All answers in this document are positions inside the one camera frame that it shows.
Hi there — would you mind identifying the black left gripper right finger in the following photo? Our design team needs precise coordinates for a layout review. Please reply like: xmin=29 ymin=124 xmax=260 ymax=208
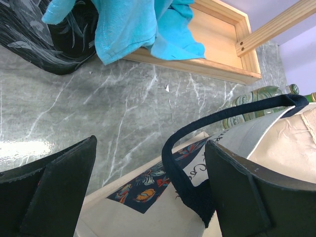
xmin=205 ymin=140 xmax=316 ymax=237

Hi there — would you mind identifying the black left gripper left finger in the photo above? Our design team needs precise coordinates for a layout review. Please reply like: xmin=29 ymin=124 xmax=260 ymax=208
xmin=0 ymin=135 xmax=97 ymax=237

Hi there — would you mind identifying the cream canvas tote bag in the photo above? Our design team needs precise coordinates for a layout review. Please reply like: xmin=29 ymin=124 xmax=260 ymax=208
xmin=75 ymin=95 xmax=316 ymax=237

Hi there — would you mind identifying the Chang soda bottle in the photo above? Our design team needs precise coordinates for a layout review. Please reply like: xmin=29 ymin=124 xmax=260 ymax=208
xmin=219 ymin=106 xmax=287 ymax=130
xmin=231 ymin=84 xmax=300 ymax=107

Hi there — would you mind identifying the green Perrier lemon bottle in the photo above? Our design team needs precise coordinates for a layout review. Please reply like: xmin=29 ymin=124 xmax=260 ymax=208
xmin=304 ymin=92 xmax=316 ymax=103

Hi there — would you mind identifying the wooden clothes rack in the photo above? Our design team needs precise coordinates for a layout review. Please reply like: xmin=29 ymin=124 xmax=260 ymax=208
xmin=125 ymin=0 xmax=316 ymax=84

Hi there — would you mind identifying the dark leaf-print shirt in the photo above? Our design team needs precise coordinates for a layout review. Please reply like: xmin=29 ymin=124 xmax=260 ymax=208
xmin=0 ymin=0 xmax=98 ymax=75

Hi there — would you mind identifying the turquoise t-shirt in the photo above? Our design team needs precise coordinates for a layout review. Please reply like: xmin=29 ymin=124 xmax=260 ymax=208
xmin=42 ymin=0 xmax=205 ymax=65

